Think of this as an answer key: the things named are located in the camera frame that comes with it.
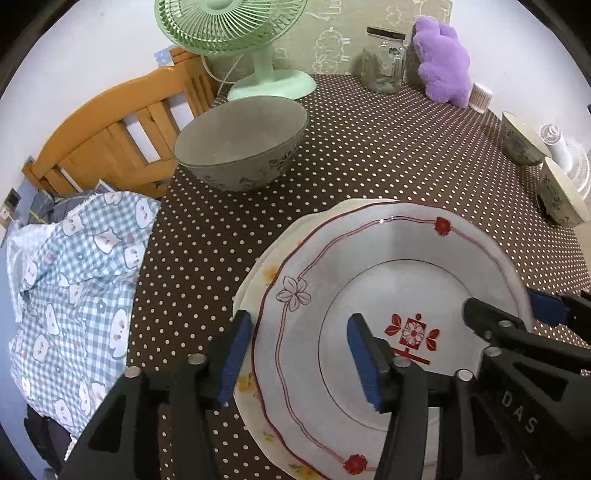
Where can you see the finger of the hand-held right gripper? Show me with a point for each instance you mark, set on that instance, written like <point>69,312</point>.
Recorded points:
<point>547,307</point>
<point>494,321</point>

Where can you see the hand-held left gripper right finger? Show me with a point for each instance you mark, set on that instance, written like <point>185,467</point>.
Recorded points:
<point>364,364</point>

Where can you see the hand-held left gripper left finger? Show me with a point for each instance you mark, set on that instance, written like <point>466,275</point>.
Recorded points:
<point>233,360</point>

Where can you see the large yellow floral plate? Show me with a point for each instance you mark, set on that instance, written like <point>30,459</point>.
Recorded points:
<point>244,297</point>

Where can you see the small scalloped yellow floral plate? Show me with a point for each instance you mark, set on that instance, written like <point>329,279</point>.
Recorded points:
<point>270,277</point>

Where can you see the white plate with red pattern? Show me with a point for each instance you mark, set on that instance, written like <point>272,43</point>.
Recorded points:
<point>369,267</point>

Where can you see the grey-green ceramic bowl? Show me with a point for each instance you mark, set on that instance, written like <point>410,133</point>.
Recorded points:
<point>519,143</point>
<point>556,198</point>
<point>240,134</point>

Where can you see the white standing fan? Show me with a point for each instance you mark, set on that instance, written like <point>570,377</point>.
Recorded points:
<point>561,147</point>

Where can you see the blue checked blanket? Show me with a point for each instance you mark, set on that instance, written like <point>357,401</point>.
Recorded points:
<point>69,286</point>

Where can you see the dark cloth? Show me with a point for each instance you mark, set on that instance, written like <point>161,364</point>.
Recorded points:
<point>46,443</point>

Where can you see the brown polka dot tablecloth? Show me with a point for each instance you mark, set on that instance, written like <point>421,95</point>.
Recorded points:
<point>369,152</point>

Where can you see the cotton swab container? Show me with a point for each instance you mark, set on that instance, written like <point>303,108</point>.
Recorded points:
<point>480,99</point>

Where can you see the grey cloth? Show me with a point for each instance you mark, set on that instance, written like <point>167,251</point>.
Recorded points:
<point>55,207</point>

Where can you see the purple plush toy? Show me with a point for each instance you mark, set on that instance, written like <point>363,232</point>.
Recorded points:
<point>441,64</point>

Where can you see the wooden headboard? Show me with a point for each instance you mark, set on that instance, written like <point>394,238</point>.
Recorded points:
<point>92,138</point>

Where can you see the glass jar with dark lid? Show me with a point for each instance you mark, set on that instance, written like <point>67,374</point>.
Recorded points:
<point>388,64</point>

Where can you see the green desk fan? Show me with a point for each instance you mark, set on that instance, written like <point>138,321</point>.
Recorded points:
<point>268,69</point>

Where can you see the green patterned board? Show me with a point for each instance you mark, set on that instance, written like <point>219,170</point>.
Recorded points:
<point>332,41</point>

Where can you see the wall socket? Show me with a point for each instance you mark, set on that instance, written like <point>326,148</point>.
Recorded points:
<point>10,203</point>

